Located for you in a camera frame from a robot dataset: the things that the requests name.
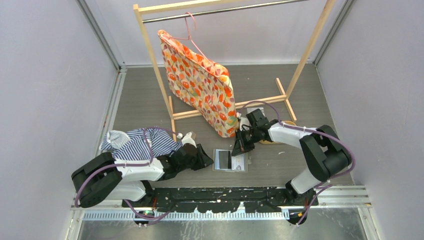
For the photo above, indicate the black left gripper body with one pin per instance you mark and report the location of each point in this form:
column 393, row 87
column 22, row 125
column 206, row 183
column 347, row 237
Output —
column 191, row 165

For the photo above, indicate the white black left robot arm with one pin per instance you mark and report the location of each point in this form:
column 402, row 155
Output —
column 109, row 178

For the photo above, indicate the tan oval tray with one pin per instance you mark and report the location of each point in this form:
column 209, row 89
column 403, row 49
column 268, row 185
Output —
column 282, row 135

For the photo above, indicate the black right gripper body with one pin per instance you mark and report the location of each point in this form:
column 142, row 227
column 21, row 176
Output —
column 251, row 135

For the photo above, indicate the blue white striped shirt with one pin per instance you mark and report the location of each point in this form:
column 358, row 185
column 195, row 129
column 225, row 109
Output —
column 138, row 144

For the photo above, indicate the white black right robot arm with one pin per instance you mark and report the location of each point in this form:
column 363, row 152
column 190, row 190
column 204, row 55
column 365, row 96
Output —
column 323, row 152

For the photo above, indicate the wooden clothes rack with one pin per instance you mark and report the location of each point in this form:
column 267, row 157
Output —
column 282, row 97

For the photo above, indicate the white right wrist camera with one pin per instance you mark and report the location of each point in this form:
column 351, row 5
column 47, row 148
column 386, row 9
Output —
column 244, row 123

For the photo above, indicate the orange floral garment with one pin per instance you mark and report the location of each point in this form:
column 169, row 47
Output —
column 201, row 83

